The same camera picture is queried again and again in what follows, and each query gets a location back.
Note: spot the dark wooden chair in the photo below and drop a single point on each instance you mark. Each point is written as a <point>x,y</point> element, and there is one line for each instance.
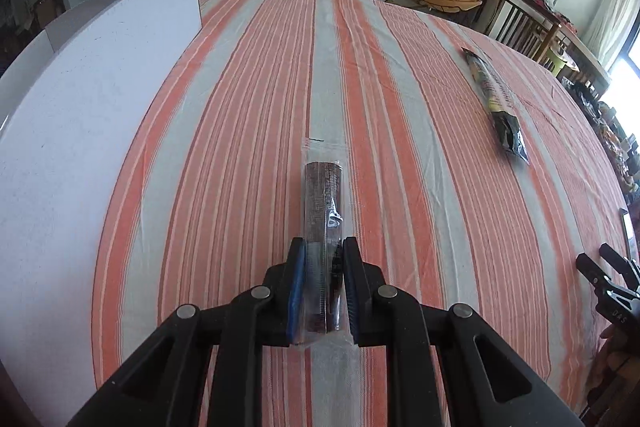
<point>520,22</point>

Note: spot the long black white snack packet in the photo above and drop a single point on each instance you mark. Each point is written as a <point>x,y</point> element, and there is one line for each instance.
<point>495,107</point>

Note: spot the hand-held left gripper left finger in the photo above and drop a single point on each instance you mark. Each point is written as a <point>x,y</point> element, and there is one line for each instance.
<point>297,292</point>

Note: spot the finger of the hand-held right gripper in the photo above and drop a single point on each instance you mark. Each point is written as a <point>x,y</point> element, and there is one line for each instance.
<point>589,268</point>
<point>620,261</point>

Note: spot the pile of assorted goods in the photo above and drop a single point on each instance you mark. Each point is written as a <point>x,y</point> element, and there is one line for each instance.
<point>620,147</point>

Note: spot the pale window curtain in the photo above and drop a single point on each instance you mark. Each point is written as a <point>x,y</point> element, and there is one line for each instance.
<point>607,12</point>

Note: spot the wooden dining table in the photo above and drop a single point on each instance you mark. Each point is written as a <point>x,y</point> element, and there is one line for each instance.
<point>582,57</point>

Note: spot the black framed screen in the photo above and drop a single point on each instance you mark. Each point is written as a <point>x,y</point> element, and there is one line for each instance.
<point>630,229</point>

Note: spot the clear bag of brown strips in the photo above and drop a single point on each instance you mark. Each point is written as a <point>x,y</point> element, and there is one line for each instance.
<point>322,207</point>

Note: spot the person's right hand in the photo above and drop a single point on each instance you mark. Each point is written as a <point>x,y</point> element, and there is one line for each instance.
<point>617,357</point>

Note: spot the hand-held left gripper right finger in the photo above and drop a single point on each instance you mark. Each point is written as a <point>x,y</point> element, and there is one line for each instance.
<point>352,302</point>

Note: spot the white foam board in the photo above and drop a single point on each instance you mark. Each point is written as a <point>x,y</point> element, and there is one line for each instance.
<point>65,132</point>

